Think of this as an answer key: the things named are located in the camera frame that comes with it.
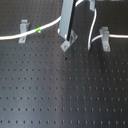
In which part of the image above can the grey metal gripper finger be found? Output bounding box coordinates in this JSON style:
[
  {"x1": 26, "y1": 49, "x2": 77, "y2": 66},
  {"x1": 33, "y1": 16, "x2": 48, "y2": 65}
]
[{"x1": 59, "y1": 0, "x2": 75, "y2": 40}]

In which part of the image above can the white cable with green band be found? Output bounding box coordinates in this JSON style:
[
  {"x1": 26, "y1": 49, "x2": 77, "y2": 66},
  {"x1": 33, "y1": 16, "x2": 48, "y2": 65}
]
[{"x1": 0, "y1": 0, "x2": 84, "y2": 42}]

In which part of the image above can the white cable with blue mark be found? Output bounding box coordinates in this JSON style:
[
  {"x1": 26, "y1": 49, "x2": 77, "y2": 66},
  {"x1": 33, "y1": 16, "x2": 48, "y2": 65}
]
[{"x1": 87, "y1": 7, "x2": 128, "y2": 51}]

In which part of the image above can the grey metal post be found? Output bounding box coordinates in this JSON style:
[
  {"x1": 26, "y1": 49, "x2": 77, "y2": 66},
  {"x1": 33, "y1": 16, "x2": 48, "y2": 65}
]
[{"x1": 90, "y1": 0, "x2": 95, "y2": 11}]

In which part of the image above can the right grey cable clip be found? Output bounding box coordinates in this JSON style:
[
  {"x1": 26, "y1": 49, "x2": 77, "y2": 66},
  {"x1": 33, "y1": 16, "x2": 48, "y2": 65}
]
[{"x1": 99, "y1": 27, "x2": 111, "y2": 52}]

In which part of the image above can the left grey cable clip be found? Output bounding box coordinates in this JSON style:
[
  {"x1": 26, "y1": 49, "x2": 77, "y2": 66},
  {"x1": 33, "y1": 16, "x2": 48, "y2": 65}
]
[{"x1": 19, "y1": 19, "x2": 30, "y2": 43}]

